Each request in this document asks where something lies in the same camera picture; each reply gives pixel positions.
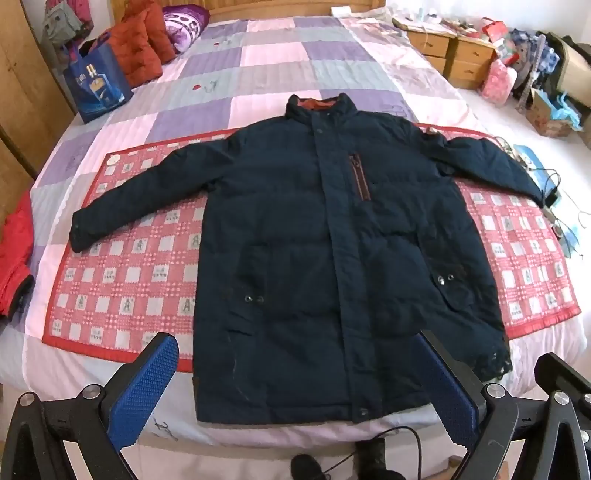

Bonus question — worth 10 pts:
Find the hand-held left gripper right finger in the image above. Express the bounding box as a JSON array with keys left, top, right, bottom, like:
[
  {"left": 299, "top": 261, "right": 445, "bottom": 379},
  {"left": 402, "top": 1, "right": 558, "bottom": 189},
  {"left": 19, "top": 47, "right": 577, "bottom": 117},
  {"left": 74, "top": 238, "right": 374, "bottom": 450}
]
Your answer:
[{"left": 418, "top": 330, "right": 591, "bottom": 480}]

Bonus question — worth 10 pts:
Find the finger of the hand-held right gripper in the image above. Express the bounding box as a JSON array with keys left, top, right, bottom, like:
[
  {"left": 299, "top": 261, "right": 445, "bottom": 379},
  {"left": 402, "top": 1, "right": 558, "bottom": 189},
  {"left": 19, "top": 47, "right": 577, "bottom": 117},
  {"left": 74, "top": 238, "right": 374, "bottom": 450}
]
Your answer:
[{"left": 536, "top": 353, "right": 591, "bottom": 407}]

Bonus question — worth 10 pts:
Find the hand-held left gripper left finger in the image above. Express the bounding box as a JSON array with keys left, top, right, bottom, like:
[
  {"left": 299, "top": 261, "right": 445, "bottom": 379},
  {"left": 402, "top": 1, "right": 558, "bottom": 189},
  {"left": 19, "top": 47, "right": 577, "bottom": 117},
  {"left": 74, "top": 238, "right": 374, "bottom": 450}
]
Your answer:
[{"left": 0, "top": 332, "right": 180, "bottom": 480}]

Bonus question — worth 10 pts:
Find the navy padded jacket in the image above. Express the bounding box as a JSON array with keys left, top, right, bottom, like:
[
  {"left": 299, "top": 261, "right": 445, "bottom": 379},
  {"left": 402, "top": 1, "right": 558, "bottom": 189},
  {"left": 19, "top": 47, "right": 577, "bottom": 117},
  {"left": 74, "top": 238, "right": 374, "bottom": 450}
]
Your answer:
[{"left": 69, "top": 92, "right": 546, "bottom": 424}]

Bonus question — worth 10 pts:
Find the red checkered mat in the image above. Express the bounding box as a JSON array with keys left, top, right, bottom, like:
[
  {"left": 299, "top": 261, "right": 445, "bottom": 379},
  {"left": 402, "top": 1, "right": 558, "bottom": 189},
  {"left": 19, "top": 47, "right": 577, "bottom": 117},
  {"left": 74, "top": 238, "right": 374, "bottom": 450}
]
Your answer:
[{"left": 41, "top": 122, "right": 581, "bottom": 374}]

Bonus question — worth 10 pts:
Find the black shoe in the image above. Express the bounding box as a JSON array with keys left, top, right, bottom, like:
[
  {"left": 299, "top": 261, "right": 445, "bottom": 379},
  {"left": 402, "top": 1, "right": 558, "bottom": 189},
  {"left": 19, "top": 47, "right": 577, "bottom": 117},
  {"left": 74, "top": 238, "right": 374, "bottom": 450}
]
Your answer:
[{"left": 291, "top": 453, "right": 326, "bottom": 480}]

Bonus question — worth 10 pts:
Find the black charger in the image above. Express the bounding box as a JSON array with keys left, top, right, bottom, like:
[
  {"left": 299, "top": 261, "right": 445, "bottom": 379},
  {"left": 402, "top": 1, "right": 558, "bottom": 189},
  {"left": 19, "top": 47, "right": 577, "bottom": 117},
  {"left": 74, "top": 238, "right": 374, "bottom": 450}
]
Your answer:
[{"left": 542, "top": 173, "right": 563, "bottom": 208}]

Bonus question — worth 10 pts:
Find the red jacket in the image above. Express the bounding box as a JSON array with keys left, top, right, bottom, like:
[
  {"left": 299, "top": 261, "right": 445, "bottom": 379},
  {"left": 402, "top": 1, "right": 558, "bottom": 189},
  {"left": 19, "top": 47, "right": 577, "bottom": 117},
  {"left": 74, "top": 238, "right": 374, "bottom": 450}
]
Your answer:
[{"left": 0, "top": 189, "right": 37, "bottom": 319}]

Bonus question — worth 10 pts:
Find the light blue packet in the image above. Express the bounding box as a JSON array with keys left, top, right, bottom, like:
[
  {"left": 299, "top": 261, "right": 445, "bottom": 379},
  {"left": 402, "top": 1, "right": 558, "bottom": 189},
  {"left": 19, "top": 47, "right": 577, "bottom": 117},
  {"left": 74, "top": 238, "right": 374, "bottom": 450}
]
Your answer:
[{"left": 513, "top": 144, "right": 551, "bottom": 172}]

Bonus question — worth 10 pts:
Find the cardboard box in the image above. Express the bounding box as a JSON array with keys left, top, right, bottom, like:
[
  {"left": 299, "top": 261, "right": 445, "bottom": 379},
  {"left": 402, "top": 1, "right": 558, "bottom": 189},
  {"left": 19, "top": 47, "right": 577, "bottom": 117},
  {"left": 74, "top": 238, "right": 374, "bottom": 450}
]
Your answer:
[{"left": 526, "top": 88, "right": 573, "bottom": 138}]

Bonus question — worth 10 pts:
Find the light blue plastic bag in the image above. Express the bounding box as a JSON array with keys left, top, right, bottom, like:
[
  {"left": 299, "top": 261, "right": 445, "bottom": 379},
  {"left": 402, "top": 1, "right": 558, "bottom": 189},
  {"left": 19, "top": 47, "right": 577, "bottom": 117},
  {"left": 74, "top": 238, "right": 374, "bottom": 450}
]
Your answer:
[{"left": 545, "top": 90, "right": 580, "bottom": 129}]

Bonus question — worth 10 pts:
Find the pink floral bag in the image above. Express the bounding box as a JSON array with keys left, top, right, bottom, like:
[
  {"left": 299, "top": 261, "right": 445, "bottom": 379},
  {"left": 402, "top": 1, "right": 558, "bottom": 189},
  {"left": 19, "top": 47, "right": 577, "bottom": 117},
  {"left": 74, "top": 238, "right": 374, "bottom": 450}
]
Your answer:
[{"left": 480, "top": 59, "right": 518, "bottom": 103}]

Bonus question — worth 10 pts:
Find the beige suitcase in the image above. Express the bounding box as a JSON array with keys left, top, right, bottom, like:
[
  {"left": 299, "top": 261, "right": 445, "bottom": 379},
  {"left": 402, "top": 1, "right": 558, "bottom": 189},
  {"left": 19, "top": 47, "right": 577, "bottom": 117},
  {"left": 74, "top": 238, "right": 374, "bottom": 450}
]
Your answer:
[{"left": 556, "top": 34, "right": 591, "bottom": 104}]

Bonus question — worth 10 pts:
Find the blue tote bag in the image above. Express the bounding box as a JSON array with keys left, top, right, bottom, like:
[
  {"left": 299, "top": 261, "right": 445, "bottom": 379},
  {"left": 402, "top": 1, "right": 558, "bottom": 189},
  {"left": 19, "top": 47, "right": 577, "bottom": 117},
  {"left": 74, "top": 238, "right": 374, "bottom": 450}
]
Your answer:
[{"left": 62, "top": 39, "right": 134, "bottom": 124}]

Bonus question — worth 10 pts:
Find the blue plaid cloth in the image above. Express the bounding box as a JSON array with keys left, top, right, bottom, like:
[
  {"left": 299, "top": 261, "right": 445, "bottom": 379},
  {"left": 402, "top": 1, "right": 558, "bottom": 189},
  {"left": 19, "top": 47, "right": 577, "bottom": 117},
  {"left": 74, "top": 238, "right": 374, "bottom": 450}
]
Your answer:
[{"left": 508, "top": 28, "right": 561, "bottom": 70}]

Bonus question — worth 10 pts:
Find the wooden nightstand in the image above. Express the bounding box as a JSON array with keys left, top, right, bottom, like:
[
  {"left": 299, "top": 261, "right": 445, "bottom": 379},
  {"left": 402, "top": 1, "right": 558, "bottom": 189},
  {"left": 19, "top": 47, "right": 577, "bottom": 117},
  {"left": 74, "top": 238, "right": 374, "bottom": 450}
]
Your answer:
[
  {"left": 445, "top": 37, "right": 498, "bottom": 90},
  {"left": 406, "top": 28, "right": 451, "bottom": 77}
]

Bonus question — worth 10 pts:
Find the wooden wardrobe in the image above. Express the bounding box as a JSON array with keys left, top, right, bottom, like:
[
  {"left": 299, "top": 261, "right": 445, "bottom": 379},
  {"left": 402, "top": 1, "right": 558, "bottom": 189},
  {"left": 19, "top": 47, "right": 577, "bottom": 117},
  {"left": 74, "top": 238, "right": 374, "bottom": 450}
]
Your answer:
[{"left": 0, "top": 0, "right": 77, "bottom": 222}]

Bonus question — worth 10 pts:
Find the red gift box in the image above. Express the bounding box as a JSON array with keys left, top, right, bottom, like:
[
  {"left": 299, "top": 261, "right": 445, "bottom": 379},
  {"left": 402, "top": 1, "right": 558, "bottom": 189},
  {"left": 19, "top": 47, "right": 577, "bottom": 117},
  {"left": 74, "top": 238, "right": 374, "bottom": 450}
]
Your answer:
[{"left": 480, "top": 18, "right": 509, "bottom": 42}]

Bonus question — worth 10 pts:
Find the orange padded jacket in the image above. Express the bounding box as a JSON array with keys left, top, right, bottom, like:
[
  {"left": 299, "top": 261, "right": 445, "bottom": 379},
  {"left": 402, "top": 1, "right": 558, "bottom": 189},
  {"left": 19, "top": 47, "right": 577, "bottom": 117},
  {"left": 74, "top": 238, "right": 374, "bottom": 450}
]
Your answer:
[{"left": 99, "top": 0, "right": 177, "bottom": 88}]

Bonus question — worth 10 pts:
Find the patchwork quilt bed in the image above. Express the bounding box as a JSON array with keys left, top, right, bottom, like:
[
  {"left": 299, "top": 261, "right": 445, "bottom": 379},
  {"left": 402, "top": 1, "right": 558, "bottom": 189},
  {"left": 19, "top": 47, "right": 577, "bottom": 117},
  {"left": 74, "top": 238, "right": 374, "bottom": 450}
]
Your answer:
[{"left": 0, "top": 16, "right": 591, "bottom": 448}]

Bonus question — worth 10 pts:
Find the purple floral blanket roll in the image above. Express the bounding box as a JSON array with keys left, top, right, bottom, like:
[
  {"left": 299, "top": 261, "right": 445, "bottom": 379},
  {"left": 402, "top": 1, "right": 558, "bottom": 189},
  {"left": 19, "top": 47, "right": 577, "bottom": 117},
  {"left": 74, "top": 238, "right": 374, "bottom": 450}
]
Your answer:
[{"left": 161, "top": 4, "right": 211, "bottom": 55}]

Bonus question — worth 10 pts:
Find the grey hanging bag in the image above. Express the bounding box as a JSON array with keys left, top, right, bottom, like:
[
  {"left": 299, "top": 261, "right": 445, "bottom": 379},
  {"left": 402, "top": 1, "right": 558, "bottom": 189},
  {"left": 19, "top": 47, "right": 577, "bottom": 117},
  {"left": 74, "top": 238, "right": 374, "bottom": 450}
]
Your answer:
[{"left": 41, "top": 0, "right": 84, "bottom": 44}]

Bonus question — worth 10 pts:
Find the wooden headboard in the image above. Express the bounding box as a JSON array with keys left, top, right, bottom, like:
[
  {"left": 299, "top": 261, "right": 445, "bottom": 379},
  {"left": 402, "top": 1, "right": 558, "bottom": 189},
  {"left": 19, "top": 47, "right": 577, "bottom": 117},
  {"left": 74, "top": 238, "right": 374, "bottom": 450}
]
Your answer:
[{"left": 113, "top": 0, "right": 386, "bottom": 23}]

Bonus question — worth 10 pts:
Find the black cable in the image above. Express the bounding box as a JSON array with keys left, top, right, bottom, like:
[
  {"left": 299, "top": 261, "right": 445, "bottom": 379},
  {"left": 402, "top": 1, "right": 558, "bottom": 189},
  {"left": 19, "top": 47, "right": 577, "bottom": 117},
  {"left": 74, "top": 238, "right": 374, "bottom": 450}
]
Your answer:
[{"left": 318, "top": 425, "right": 423, "bottom": 480}]

